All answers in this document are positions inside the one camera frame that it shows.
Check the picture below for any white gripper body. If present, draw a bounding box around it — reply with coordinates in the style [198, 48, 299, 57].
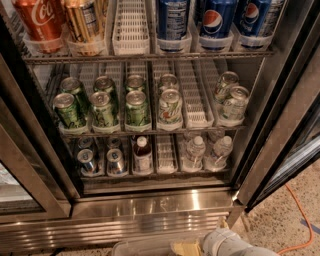
[202, 228, 249, 256]

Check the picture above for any clear water bottle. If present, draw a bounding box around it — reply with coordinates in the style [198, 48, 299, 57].
[183, 136, 206, 172]
[205, 136, 233, 172]

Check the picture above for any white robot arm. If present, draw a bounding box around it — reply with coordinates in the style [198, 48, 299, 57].
[169, 217, 279, 256]

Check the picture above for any empty white shelf tray bottom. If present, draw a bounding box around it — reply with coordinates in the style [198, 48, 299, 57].
[156, 135, 178, 174]

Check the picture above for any empty white shelf tray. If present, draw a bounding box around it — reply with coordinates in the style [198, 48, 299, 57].
[156, 135, 178, 174]
[175, 61, 214, 128]
[112, 0, 150, 55]

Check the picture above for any brown juice bottle white cap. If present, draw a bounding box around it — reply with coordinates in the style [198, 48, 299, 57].
[133, 136, 153, 175]

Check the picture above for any open fridge glass door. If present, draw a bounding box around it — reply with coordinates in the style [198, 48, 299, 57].
[237, 21, 320, 212]

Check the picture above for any empty white shelf tray middle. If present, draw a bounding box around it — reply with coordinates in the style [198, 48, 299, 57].
[175, 61, 214, 128]

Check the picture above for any empty white shelf tray top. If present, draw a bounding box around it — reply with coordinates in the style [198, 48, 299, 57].
[112, 0, 150, 55]

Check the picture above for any clear plastic bin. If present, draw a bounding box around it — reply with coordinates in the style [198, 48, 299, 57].
[112, 233, 204, 256]

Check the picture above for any silver can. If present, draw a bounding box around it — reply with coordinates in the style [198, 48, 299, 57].
[214, 71, 239, 104]
[107, 148, 126, 176]
[221, 86, 249, 120]
[107, 137, 122, 149]
[78, 137, 95, 150]
[77, 149, 97, 173]

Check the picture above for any silver can right front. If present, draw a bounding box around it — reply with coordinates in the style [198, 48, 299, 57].
[221, 86, 249, 120]

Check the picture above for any white diet can front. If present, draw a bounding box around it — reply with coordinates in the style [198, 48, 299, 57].
[159, 89, 182, 124]

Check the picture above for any white diet can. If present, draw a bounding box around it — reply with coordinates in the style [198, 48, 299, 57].
[158, 73, 179, 94]
[159, 89, 182, 124]

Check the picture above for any silver can bottom left front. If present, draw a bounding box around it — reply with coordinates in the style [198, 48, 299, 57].
[77, 149, 97, 173]

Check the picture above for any silver can bottom left back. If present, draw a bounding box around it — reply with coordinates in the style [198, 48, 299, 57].
[78, 137, 95, 150]

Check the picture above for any green can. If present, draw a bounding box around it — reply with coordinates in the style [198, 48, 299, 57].
[53, 93, 86, 129]
[60, 77, 89, 115]
[126, 90, 150, 126]
[126, 75, 146, 92]
[93, 76, 118, 105]
[89, 91, 118, 128]

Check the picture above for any silver can right back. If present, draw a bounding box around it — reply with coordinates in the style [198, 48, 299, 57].
[214, 71, 239, 104]

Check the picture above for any white diet can back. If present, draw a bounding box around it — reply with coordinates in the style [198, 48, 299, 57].
[158, 73, 179, 94]

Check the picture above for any green can front left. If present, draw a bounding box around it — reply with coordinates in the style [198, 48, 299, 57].
[53, 93, 86, 129]

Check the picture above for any green can back left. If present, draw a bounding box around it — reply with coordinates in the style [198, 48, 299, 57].
[60, 77, 89, 115]

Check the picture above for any blue Pepsi can middle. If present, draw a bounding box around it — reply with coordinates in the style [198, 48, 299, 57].
[199, 0, 238, 50]

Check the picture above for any blue pepsi can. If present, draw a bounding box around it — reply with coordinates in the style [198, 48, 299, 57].
[199, 0, 238, 50]
[232, 0, 284, 52]
[156, 0, 190, 52]

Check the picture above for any blue Pepsi can right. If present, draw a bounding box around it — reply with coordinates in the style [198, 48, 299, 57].
[232, 0, 284, 52]

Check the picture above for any blue Pepsi can left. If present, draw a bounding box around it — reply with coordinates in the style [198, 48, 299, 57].
[156, 0, 190, 52]

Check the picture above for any gold soda can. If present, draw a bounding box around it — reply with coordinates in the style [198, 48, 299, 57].
[64, 0, 104, 56]

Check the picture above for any red Coca-Cola can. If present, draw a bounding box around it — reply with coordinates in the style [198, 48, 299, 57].
[11, 0, 64, 54]

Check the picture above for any orange power cable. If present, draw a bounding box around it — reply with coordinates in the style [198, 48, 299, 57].
[276, 183, 315, 255]

